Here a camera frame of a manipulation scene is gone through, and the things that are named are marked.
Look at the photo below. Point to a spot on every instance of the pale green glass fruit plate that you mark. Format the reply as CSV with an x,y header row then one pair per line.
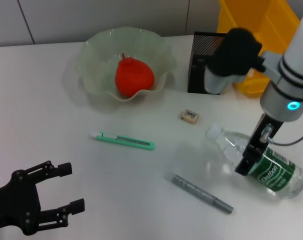
x,y
96,60

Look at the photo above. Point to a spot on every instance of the beige eraser with barcode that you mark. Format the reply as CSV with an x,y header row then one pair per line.
x,y
188,116

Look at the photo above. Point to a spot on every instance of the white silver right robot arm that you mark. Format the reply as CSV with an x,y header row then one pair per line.
x,y
291,80

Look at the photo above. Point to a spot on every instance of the red-orange toy orange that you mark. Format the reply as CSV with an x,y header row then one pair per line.
x,y
134,77

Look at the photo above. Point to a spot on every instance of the yellow plastic bin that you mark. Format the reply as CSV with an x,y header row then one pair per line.
x,y
274,25

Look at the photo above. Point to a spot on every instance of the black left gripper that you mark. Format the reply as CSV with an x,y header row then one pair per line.
x,y
16,202

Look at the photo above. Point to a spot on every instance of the black mesh pen holder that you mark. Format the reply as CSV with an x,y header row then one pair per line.
x,y
199,75

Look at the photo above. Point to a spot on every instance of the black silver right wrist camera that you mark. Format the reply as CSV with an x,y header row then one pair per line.
x,y
234,52

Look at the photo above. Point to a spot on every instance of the clear green-label water bottle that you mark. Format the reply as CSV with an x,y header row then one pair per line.
x,y
279,172

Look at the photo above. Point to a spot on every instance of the grey marker pen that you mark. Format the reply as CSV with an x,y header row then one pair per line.
x,y
196,192

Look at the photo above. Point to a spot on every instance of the green utility knife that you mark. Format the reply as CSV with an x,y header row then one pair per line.
x,y
126,143

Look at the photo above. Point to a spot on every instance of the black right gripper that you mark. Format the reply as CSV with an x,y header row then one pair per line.
x,y
260,135

